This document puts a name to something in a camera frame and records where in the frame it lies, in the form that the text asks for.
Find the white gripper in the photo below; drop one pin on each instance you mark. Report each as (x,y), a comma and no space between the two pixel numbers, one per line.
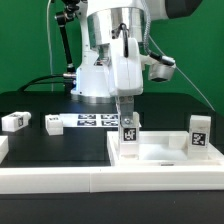
(124,78)

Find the white square table top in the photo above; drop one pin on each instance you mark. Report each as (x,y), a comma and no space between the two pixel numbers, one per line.
(160,148)

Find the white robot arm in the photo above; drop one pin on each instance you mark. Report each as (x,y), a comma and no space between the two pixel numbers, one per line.
(115,38)

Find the sheet with fiducial markers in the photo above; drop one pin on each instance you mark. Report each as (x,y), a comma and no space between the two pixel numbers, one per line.
(89,120)

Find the white U-shaped obstacle fence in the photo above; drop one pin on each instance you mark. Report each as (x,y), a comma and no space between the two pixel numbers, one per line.
(110,179)

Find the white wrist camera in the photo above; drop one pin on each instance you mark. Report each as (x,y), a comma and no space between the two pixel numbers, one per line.
(163,70)

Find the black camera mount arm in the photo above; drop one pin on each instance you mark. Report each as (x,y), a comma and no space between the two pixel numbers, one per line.
(62,18)

